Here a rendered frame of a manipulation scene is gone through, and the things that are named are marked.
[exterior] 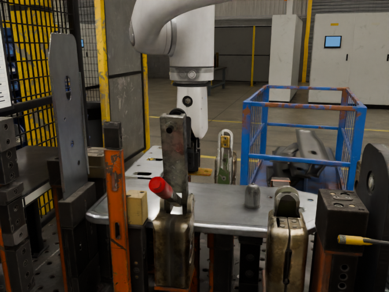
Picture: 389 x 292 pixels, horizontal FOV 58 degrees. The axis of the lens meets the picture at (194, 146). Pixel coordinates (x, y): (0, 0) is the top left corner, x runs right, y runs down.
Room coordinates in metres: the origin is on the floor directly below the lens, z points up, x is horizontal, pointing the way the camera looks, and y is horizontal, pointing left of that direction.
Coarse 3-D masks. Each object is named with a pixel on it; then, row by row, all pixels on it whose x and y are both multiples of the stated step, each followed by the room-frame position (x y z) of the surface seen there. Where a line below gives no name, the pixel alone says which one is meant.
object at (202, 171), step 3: (201, 168) 0.70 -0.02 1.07; (204, 168) 0.70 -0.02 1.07; (189, 171) 0.68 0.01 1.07; (192, 171) 0.67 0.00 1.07; (195, 171) 0.68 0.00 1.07; (198, 171) 0.68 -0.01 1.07; (201, 171) 0.68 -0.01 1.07; (204, 171) 0.68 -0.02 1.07; (207, 171) 0.68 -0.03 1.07; (210, 171) 0.68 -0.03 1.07; (189, 174) 0.67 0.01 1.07; (192, 174) 0.66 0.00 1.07; (195, 174) 0.66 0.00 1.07; (198, 174) 0.66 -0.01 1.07; (201, 174) 0.66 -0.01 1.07; (204, 174) 0.66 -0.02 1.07; (207, 174) 0.66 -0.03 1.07; (210, 174) 0.66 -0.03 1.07
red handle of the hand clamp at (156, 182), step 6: (150, 180) 0.43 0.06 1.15; (156, 180) 0.42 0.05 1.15; (162, 180) 0.43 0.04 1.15; (150, 186) 0.43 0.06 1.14; (156, 186) 0.42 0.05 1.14; (162, 186) 0.42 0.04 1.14; (168, 186) 0.44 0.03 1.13; (156, 192) 0.42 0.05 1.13; (162, 192) 0.43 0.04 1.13; (168, 192) 0.45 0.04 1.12; (174, 192) 0.49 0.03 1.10; (162, 198) 0.46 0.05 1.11; (168, 198) 0.48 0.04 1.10; (174, 198) 0.49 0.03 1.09; (180, 198) 0.53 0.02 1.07; (174, 204) 0.52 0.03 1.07; (180, 204) 0.53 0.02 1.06
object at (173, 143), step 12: (180, 108) 0.55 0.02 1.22; (168, 120) 0.51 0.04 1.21; (180, 120) 0.51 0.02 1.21; (168, 132) 0.50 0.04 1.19; (180, 132) 0.51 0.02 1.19; (168, 144) 0.52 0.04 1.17; (180, 144) 0.52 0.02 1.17; (168, 156) 0.52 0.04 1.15; (180, 156) 0.52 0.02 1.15; (168, 168) 0.53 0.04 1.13; (180, 168) 0.52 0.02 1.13; (168, 180) 0.53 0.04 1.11; (180, 180) 0.53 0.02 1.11; (180, 192) 0.53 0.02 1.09; (168, 204) 0.54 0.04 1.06
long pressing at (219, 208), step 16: (192, 192) 0.73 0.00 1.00; (208, 192) 0.73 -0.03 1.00; (224, 192) 0.73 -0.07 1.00; (240, 192) 0.73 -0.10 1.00; (272, 192) 0.73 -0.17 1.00; (304, 192) 0.73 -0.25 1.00; (96, 208) 0.65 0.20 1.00; (176, 208) 0.65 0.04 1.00; (208, 208) 0.65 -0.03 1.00; (224, 208) 0.65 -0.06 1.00; (240, 208) 0.65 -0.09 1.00; (272, 208) 0.65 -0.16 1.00; (304, 208) 0.65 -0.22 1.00; (208, 224) 0.58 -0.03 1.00; (224, 224) 0.58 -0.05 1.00; (240, 224) 0.58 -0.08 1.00; (256, 224) 0.58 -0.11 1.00
